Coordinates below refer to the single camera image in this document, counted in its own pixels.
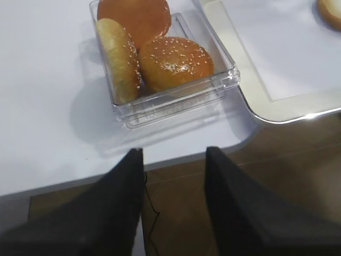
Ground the bottom bun half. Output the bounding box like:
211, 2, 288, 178
317, 0, 340, 31

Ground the thin black cable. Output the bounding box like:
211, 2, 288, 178
143, 172, 160, 256

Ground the silver metal tray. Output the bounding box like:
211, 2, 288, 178
198, 1, 340, 124

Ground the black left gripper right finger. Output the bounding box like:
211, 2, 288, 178
204, 147, 340, 255

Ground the white paper sheet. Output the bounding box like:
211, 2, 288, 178
223, 1, 340, 100

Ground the clear bun container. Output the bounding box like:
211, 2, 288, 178
90, 1, 240, 127

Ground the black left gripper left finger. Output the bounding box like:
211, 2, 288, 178
1, 149, 144, 255

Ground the upright sesame bun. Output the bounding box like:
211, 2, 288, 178
96, 18, 142, 105

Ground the plain brown bun top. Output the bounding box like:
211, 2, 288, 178
98, 0, 172, 50

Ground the sesame bun top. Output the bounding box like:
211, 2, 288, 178
139, 37, 214, 92

